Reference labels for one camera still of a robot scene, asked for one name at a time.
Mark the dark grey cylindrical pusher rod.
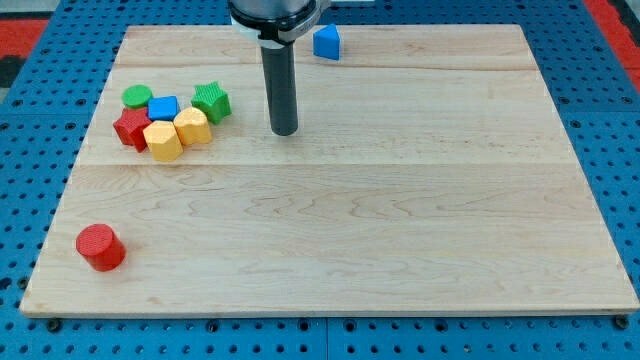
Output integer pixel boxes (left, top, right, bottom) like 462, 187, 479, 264
261, 44, 298, 136

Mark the green star block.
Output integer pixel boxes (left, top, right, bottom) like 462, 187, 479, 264
191, 81, 232, 125

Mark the red star block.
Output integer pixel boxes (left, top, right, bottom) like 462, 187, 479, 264
113, 107, 152, 153

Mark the blue triangle block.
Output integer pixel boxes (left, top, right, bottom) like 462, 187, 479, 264
313, 24, 341, 61

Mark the yellow heart block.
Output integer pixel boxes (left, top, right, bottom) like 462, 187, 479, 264
173, 107, 212, 145

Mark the blue cube block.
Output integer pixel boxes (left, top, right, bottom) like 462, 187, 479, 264
147, 95, 180, 121

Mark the yellow hexagon block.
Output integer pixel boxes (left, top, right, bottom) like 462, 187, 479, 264
143, 121, 183, 162

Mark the green cylinder block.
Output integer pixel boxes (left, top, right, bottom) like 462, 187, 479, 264
121, 84, 153, 109

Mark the wooden board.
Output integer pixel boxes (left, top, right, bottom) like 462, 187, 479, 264
20, 25, 639, 319

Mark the red cylinder block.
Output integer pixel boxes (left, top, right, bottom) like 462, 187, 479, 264
75, 223, 126, 272

